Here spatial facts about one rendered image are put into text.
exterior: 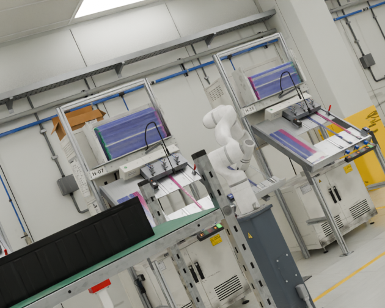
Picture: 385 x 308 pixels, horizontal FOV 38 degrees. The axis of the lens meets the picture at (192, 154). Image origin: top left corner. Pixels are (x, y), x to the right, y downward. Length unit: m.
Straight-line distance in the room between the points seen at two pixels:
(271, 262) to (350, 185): 1.90
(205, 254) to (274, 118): 1.41
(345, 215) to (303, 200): 0.44
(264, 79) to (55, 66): 2.19
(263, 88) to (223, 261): 1.57
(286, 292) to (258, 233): 0.37
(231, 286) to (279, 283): 0.99
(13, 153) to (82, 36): 1.46
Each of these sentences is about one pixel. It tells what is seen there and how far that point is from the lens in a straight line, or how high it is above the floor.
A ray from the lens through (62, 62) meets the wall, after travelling 5.90.
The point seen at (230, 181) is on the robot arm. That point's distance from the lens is 3.24.
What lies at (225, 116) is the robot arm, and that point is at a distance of 3.48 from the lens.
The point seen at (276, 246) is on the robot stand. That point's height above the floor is 0.47.
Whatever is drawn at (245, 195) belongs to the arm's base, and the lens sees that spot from 3.23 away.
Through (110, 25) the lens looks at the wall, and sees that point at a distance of 6.21.
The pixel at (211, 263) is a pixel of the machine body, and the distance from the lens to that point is 4.14.
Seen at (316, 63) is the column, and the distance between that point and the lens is 6.72.
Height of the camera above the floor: 1.06
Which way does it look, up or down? 2 degrees up
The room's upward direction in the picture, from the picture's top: 24 degrees counter-clockwise
